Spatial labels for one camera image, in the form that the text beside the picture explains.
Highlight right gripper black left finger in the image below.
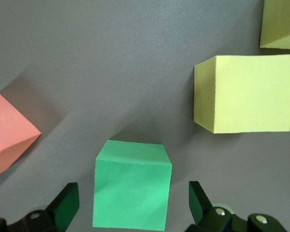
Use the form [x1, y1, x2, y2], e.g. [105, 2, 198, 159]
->
[0, 182, 80, 232]

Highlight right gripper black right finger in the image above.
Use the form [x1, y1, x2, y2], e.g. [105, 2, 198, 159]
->
[185, 181, 287, 232]

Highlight green foam cube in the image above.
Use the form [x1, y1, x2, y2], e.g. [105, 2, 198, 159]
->
[92, 139, 173, 232]

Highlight orange foam cube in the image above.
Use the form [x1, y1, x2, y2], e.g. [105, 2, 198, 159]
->
[0, 91, 43, 179]

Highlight yellow foam cube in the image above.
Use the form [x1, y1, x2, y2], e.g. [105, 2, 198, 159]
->
[259, 0, 290, 51]
[193, 53, 290, 134]

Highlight brown table mat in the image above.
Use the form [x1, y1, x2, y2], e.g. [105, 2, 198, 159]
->
[0, 0, 290, 232]

